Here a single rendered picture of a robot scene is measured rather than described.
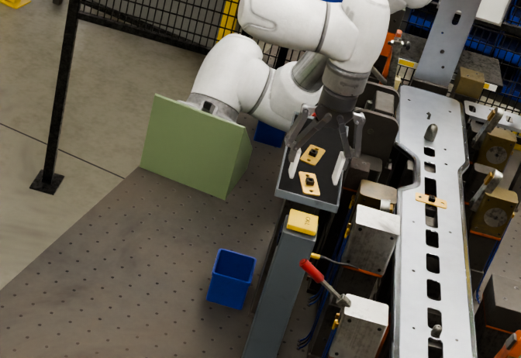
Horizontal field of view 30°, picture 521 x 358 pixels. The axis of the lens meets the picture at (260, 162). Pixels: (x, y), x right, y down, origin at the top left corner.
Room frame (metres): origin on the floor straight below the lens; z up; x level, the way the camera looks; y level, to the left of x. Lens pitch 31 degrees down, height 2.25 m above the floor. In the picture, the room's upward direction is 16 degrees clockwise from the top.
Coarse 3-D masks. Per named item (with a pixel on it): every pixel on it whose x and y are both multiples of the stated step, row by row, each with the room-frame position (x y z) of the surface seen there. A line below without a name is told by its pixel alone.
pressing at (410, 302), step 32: (416, 96) 2.75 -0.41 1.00; (416, 128) 2.54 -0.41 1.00; (448, 128) 2.60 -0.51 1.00; (416, 160) 2.34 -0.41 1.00; (448, 160) 2.40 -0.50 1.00; (448, 192) 2.23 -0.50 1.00; (416, 224) 2.03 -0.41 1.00; (448, 224) 2.07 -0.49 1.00; (416, 256) 1.89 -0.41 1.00; (448, 256) 1.93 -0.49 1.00; (416, 288) 1.77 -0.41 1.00; (448, 288) 1.80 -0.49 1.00; (416, 320) 1.66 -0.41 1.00; (448, 320) 1.69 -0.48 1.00; (416, 352) 1.55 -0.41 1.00; (448, 352) 1.58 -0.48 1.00
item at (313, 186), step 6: (300, 174) 1.83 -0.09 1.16; (306, 174) 1.84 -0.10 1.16; (312, 174) 1.84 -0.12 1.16; (300, 180) 1.81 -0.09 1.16; (306, 180) 1.80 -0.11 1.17; (312, 180) 1.81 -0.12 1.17; (306, 186) 1.79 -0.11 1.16; (312, 186) 1.80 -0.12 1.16; (306, 192) 1.77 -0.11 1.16; (312, 192) 1.77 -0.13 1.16; (318, 192) 1.78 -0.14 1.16
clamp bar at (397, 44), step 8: (392, 40) 2.62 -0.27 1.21; (400, 40) 2.63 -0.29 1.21; (408, 40) 2.62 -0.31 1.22; (392, 48) 2.61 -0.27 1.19; (400, 48) 2.60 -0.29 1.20; (408, 48) 2.61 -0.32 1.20; (392, 56) 2.60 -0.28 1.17; (392, 64) 2.60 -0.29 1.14; (392, 72) 2.60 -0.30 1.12; (392, 80) 2.60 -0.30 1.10
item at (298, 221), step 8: (288, 216) 1.67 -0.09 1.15; (296, 216) 1.67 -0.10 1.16; (304, 216) 1.68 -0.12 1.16; (312, 216) 1.69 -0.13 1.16; (288, 224) 1.63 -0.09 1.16; (296, 224) 1.64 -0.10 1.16; (304, 224) 1.65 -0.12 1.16; (312, 224) 1.66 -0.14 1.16; (304, 232) 1.63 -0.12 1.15; (312, 232) 1.63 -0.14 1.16
